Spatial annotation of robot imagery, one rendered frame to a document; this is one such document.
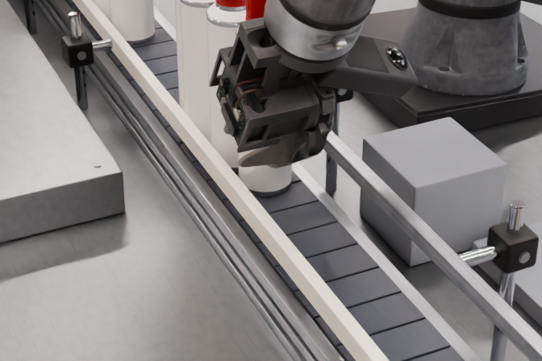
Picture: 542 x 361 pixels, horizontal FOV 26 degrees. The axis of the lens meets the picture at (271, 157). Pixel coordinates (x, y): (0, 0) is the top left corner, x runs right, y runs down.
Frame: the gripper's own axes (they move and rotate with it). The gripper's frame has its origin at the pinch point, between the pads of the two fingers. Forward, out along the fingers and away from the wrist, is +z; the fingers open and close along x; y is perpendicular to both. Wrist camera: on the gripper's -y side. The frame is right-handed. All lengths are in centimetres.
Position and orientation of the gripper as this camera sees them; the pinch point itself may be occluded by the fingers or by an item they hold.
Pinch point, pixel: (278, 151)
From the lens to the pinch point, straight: 107.6
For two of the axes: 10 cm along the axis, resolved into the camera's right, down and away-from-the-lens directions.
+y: -9.1, 2.2, -3.6
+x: 3.6, 8.4, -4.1
